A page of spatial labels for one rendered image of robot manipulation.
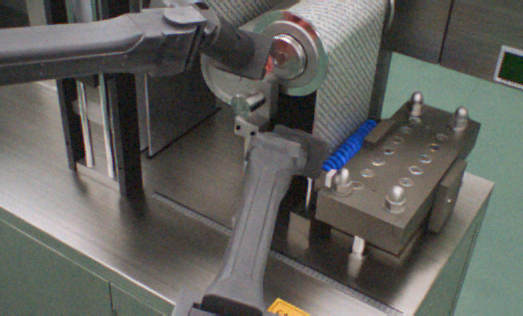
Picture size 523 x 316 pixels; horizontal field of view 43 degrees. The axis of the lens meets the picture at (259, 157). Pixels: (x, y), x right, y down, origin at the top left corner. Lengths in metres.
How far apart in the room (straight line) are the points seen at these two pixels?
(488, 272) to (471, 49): 1.43
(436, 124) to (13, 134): 0.92
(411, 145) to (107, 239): 0.60
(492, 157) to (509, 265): 0.71
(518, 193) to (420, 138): 1.76
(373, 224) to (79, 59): 0.58
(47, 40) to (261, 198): 0.31
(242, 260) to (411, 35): 0.78
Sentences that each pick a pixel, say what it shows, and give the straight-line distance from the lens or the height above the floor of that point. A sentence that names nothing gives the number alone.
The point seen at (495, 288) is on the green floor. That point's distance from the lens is 2.60.
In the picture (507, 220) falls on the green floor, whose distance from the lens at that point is 2.91.
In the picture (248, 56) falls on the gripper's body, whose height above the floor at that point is 1.30.
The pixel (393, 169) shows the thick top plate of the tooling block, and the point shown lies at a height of 1.03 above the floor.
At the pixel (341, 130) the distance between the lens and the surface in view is 1.27.
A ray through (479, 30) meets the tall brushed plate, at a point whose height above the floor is 1.24.
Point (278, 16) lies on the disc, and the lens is 1.10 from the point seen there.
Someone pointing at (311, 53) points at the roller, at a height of 1.27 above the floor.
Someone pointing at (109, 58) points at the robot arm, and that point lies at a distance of 0.83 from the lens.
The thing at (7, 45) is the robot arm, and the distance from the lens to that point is 0.77.
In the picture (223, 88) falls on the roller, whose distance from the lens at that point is 1.24.
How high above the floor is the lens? 1.75
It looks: 36 degrees down
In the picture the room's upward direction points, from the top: 3 degrees clockwise
